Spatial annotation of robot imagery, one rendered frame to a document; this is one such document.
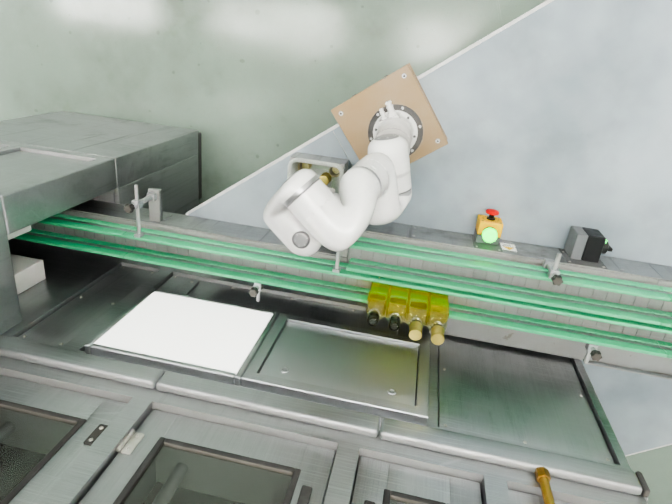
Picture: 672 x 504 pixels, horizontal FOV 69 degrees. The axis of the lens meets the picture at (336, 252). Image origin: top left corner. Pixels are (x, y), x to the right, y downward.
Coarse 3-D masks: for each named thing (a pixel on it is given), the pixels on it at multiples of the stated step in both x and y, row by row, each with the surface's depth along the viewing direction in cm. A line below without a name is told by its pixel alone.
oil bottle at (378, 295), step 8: (376, 288) 142; (384, 288) 143; (368, 296) 138; (376, 296) 138; (384, 296) 138; (368, 304) 135; (376, 304) 135; (384, 304) 135; (368, 312) 136; (384, 312) 136
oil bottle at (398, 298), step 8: (392, 288) 144; (400, 288) 145; (408, 288) 145; (392, 296) 139; (400, 296) 140; (408, 296) 141; (392, 304) 135; (400, 304) 136; (392, 312) 134; (400, 312) 134; (400, 320) 135
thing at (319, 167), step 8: (296, 160) 149; (304, 160) 149; (312, 160) 148; (288, 168) 151; (296, 168) 155; (312, 168) 157; (320, 168) 156; (328, 168) 156; (288, 176) 152; (328, 184) 158; (336, 184) 157; (336, 192) 158
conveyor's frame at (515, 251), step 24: (96, 216) 165; (120, 216) 165; (144, 216) 168; (192, 216) 172; (240, 240) 159; (264, 240) 159; (408, 240) 148; (432, 240) 148; (456, 240) 150; (504, 240) 154; (624, 264) 146; (648, 264) 148
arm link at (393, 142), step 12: (384, 132) 121; (396, 132) 120; (372, 144) 114; (384, 144) 112; (396, 144) 112; (408, 144) 116; (396, 156) 112; (408, 156) 115; (396, 168) 113; (408, 168) 115; (408, 180) 116
